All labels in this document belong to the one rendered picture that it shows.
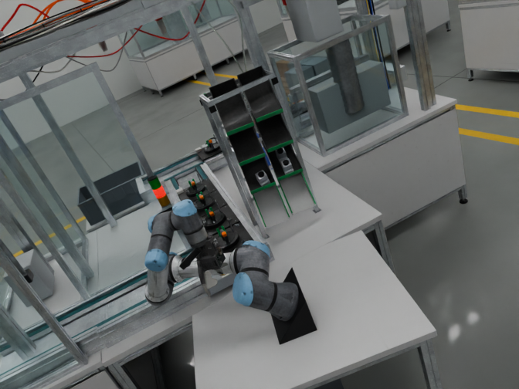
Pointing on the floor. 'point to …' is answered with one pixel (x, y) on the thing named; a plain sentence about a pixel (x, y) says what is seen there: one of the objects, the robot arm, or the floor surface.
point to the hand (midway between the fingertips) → (215, 285)
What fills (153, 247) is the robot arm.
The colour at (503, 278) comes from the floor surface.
